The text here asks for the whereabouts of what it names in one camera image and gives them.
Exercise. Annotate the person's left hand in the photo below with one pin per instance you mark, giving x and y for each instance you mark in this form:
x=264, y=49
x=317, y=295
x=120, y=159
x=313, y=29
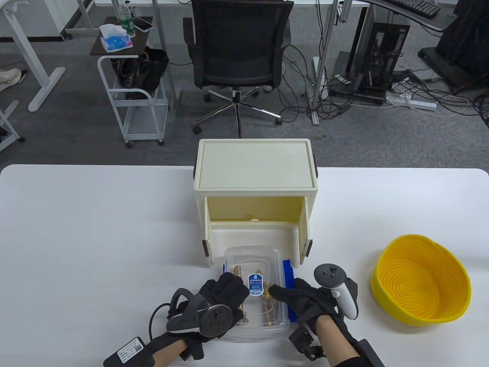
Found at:
x=225, y=290

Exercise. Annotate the person's right hand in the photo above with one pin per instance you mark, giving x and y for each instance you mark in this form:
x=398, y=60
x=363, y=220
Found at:
x=301, y=302

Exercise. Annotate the pile of gold chess pieces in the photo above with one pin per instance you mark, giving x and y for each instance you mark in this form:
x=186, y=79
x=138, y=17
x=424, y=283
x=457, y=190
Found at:
x=240, y=269

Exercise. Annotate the clear lid with blue label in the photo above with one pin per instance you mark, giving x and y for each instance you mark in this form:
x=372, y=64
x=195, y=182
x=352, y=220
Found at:
x=252, y=256

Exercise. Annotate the clear plastic box blue clips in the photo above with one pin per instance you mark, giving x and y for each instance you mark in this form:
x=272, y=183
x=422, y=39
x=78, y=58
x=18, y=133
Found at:
x=259, y=337

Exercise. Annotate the yellow woven basket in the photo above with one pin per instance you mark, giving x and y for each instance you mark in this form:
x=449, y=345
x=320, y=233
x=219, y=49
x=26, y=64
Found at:
x=420, y=283

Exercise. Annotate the cream plastic cabinet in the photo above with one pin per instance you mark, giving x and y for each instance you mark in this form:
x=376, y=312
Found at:
x=254, y=168

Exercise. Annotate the person's right forearm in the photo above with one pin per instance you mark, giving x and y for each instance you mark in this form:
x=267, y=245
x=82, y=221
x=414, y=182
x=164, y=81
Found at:
x=338, y=340

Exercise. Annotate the person's left forearm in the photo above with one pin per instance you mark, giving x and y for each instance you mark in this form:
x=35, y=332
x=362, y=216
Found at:
x=170, y=351

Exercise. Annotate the black battery pack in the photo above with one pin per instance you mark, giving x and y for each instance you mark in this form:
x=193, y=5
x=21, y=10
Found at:
x=128, y=351
x=370, y=355

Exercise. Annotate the white power strip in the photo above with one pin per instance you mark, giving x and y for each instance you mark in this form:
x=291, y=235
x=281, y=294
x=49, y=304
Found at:
x=412, y=103

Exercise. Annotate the black bag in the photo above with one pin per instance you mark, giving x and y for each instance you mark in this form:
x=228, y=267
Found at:
x=141, y=72

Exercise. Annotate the black office chair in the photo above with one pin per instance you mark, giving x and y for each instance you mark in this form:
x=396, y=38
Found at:
x=237, y=46

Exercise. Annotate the brown side table top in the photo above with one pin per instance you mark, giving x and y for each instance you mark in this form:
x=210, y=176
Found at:
x=141, y=40

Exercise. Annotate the white desk leg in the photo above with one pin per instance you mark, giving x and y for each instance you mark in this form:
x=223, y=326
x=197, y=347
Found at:
x=47, y=90

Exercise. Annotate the black computer tower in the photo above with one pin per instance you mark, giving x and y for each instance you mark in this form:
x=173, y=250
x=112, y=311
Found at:
x=382, y=46

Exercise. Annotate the blue tissue pack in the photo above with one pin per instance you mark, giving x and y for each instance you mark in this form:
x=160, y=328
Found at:
x=116, y=42

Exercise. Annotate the grey desk leg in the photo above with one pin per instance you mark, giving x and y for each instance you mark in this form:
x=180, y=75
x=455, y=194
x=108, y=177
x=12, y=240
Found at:
x=159, y=23

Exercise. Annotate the smartphone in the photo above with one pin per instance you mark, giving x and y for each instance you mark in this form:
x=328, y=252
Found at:
x=142, y=24

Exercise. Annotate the green water bottle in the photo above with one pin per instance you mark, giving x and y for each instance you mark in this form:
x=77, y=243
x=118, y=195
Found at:
x=125, y=19

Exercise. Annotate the dark curved desk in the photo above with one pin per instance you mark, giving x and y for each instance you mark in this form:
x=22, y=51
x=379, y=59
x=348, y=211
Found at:
x=420, y=21

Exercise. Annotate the black keyboard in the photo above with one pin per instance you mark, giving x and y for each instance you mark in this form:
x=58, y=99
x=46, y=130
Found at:
x=418, y=7

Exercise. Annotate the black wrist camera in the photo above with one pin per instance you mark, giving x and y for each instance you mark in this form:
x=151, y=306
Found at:
x=305, y=342
x=193, y=349

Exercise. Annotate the aluminium post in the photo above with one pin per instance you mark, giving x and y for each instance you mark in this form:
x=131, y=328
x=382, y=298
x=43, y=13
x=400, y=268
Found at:
x=325, y=57

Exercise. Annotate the white desk frame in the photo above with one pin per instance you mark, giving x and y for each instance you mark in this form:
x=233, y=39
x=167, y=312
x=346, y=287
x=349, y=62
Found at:
x=8, y=108

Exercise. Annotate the white storage pedestal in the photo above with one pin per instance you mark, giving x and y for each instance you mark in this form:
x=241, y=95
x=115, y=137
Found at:
x=42, y=19

